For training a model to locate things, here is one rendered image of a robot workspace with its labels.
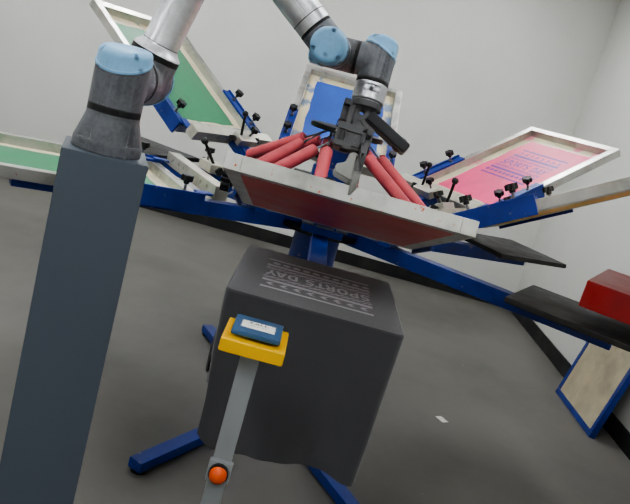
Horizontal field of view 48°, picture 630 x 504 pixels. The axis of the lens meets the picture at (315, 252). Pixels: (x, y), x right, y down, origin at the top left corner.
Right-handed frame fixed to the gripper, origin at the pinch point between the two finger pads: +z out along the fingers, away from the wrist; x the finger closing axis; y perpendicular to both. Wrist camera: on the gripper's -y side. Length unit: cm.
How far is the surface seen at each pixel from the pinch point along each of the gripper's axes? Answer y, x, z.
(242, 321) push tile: 15.6, 13.1, 33.5
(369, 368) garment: -16.3, -14.9, 38.7
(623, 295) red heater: -95, -61, 0
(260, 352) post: 10.4, 19.1, 37.9
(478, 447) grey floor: -105, -189, 79
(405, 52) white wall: -41, -434, -188
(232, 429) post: 12, 10, 56
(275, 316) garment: 9.2, -12.8, 32.3
